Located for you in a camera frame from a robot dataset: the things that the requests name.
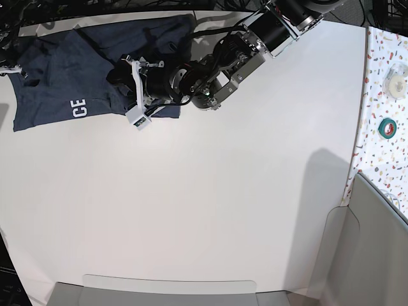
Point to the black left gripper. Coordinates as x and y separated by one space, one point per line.
155 79

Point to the dark blue t-shirt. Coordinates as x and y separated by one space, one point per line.
67 71

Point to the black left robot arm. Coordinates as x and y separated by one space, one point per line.
206 83

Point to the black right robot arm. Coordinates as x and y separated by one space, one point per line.
12 17

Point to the grey bin front edge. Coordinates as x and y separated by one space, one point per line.
104 290

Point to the green tape roll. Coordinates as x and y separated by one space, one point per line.
387 128

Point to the terrazzo patterned side board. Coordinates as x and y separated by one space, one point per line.
382 161

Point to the clear tape spool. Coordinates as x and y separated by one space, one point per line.
395 81

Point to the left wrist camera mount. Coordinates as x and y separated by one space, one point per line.
137 115

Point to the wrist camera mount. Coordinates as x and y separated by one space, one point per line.
7 70
137 115

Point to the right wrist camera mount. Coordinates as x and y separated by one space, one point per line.
7 70

